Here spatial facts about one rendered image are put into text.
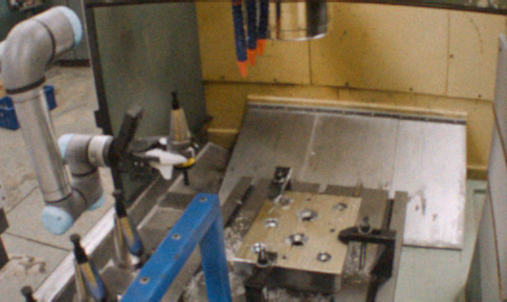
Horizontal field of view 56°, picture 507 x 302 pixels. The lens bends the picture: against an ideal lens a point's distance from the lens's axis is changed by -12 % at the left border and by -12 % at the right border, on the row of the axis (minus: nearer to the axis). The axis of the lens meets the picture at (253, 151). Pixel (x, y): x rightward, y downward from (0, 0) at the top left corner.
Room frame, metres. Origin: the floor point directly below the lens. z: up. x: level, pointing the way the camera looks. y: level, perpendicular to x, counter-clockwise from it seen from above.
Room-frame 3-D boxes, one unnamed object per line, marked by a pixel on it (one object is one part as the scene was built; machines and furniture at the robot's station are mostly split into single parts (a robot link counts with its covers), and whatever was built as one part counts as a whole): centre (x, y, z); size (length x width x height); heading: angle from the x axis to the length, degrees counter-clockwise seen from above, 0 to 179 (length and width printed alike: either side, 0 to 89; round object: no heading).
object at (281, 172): (1.17, -0.06, 0.97); 0.13 x 0.03 x 0.15; 160
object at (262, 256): (0.83, 0.00, 0.97); 0.13 x 0.03 x 0.15; 160
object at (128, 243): (0.62, 0.19, 1.26); 0.04 x 0.04 x 0.07
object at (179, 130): (1.03, 0.15, 1.25); 0.04 x 0.04 x 0.07
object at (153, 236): (0.67, 0.17, 1.21); 0.07 x 0.05 x 0.01; 70
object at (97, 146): (1.09, 0.35, 1.16); 0.08 x 0.05 x 0.08; 160
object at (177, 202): (0.77, 0.14, 1.21); 0.07 x 0.05 x 0.01; 70
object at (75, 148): (1.12, 0.42, 1.15); 0.11 x 0.08 x 0.09; 70
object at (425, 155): (1.57, -0.30, 0.75); 0.89 x 0.67 x 0.26; 70
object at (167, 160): (1.00, 0.19, 1.16); 0.09 x 0.03 x 0.06; 57
